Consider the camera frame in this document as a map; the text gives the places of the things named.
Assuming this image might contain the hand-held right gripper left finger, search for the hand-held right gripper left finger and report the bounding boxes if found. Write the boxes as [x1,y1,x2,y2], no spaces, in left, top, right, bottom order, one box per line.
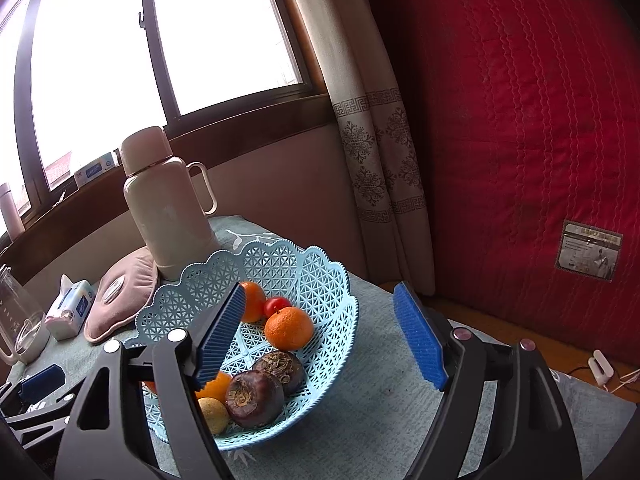
[52,281,248,480]

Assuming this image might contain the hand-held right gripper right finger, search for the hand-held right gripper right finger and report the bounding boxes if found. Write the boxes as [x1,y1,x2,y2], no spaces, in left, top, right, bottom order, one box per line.
[391,280,585,480]

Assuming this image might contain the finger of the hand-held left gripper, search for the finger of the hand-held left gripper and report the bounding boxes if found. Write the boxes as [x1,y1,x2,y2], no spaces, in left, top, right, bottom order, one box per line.
[0,363,67,413]
[0,392,78,448]

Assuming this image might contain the small tangerine with stem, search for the small tangerine with stem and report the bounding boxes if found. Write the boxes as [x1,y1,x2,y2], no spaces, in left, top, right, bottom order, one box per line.
[240,281,267,324]

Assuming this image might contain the red cherry tomato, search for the red cherry tomato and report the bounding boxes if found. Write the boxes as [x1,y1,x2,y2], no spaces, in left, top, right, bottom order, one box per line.
[263,296,293,318]

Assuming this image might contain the large bumpy tangerine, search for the large bumpy tangerine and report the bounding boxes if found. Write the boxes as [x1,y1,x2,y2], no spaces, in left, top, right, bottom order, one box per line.
[264,306,315,352]

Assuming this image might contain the dark purple water chestnut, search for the dark purple water chestnut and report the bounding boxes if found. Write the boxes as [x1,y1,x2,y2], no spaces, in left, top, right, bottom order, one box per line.
[224,370,286,429]
[252,350,306,397]

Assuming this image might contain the brown longan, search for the brown longan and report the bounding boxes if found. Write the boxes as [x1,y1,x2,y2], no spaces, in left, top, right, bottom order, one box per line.
[197,397,231,436]

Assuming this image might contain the light blue plastic basket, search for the light blue plastic basket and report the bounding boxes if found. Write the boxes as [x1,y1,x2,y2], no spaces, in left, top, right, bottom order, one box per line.
[122,240,361,452]

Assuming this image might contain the grey leaf print tablecloth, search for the grey leaf print tablecloth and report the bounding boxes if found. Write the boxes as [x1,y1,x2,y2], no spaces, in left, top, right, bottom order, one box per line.
[0,215,631,480]

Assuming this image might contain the white tissue pack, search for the white tissue pack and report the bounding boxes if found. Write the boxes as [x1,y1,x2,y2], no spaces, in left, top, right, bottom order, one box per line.
[45,275,97,341]

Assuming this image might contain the pink hot water bag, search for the pink hot water bag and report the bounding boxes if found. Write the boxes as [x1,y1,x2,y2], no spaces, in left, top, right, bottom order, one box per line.
[83,247,161,344]

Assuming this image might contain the beige thermos jug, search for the beige thermos jug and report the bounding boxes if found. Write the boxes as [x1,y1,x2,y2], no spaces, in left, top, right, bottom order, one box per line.
[120,126,218,282]

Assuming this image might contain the pink tumbler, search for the pink tumbler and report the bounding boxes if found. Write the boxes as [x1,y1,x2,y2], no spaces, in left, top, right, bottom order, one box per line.
[0,182,26,238]

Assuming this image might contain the white power plug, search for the white power plug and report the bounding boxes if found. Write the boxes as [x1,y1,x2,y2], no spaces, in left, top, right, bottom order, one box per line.
[588,351,615,386]

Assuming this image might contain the beige patterned curtain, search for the beige patterned curtain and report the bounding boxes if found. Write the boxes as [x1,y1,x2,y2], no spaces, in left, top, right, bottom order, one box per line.
[277,0,436,297]

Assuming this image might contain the rectangular sewn label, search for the rectangular sewn label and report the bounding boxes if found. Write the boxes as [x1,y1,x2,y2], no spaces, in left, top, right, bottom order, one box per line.
[555,220,624,281]

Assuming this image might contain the blue and white box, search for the blue and white box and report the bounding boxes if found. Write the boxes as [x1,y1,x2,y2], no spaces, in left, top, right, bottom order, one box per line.
[74,151,118,186]

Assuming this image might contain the red quilted cover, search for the red quilted cover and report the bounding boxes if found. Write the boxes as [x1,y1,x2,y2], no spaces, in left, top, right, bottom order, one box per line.
[350,0,640,366]

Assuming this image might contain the glass kettle with white handle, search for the glass kettle with white handle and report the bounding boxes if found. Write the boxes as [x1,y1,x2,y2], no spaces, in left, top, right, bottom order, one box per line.
[0,263,51,367]

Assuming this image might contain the dark wooden window frame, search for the dark wooden window frame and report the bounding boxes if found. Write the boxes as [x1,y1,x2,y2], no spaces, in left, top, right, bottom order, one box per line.
[0,0,341,261]

